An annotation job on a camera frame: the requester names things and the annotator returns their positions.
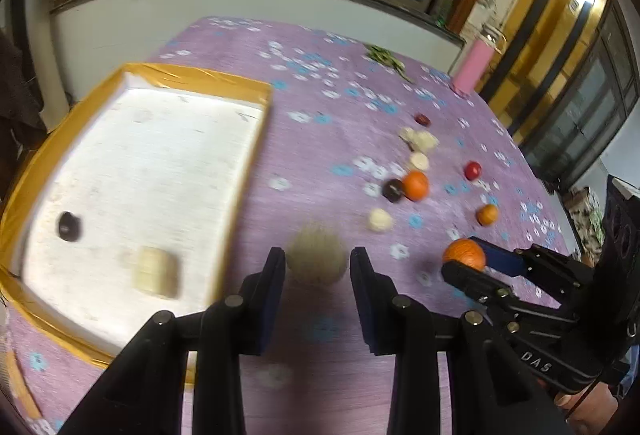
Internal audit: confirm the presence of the purple floral tablecloth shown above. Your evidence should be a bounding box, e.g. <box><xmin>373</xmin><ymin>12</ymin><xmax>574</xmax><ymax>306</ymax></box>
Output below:
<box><xmin>0</xmin><ymin>16</ymin><xmax>581</xmax><ymax>435</ymax></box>

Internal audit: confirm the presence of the glass door cabinet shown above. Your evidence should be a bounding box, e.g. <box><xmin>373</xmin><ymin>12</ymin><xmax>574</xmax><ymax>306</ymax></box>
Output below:
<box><xmin>522</xmin><ymin>2</ymin><xmax>640</xmax><ymax>186</ymax></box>

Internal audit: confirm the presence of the large orange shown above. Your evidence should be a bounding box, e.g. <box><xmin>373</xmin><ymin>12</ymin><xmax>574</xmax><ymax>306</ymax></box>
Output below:
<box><xmin>442</xmin><ymin>238</ymin><xmax>487</xmax><ymax>272</ymax></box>

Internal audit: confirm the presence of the medium orange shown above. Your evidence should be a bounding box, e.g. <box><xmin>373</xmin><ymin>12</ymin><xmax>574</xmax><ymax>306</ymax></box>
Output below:
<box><xmin>403</xmin><ymin>171</ymin><xmax>431</xmax><ymax>202</ymax></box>

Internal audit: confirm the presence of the pink water bottle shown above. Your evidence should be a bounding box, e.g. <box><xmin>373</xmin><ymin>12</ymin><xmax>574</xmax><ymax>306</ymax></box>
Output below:
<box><xmin>451</xmin><ymin>26</ymin><xmax>503</xmax><ymax>96</ymax></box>

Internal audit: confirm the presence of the floral patterned cloth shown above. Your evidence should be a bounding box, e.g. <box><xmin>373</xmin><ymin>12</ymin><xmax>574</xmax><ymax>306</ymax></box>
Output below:
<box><xmin>565</xmin><ymin>187</ymin><xmax>608</xmax><ymax>266</ymax></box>

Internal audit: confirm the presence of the white foam tray yellow tape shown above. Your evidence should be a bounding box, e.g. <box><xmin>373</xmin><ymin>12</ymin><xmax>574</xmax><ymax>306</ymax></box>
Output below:
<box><xmin>0</xmin><ymin>62</ymin><xmax>274</xmax><ymax>386</ymax></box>

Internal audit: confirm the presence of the dark round fruit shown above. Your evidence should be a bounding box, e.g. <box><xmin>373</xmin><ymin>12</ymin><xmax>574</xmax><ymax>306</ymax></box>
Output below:
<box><xmin>382</xmin><ymin>178</ymin><xmax>406</xmax><ymax>203</ymax></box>
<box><xmin>56</xmin><ymin>211</ymin><xmax>83</xmax><ymax>243</ymax></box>

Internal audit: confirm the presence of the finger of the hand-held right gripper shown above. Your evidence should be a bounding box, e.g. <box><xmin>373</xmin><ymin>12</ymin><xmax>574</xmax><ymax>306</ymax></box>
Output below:
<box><xmin>469</xmin><ymin>237</ymin><xmax>597</xmax><ymax>302</ymax></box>
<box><xmin>440</xmin><ymin>260</ymin><xmax>577</xmax><ymax>332</ymax></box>

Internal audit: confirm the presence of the green leafy sprig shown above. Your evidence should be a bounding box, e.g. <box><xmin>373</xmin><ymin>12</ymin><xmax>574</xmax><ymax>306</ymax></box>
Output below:
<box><xmin>365</xmin><ymin>44</ymin><xmax>415</xmax><ymax>83</ymax></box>

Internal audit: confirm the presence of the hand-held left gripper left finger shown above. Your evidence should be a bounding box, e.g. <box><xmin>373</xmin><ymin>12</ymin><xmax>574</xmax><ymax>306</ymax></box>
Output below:
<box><xmin>57</xmin><ymin>246</ymin><xmax>287</xmax><ymax>435</ymax></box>

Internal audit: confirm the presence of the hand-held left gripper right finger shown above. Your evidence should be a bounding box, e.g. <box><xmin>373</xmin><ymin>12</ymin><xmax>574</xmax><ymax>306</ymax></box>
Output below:
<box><xmin>349</xmin><ymin>246</ymin><xmax>573</xmax><ymax>435</ymax></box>

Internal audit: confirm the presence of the yellow wooden frame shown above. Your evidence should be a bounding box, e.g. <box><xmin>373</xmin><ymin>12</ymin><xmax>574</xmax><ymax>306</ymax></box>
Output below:
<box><xmin>475</xmin><ymin>0</ymin><xmax>616</xmax><ymax>150</ymax></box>

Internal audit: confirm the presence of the person's right hand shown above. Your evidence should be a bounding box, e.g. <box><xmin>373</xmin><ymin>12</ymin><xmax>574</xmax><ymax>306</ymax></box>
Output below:
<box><xmin>552</xmin><ymin>384</ymin><xmax>626</xmax><ymax>435</ymax></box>

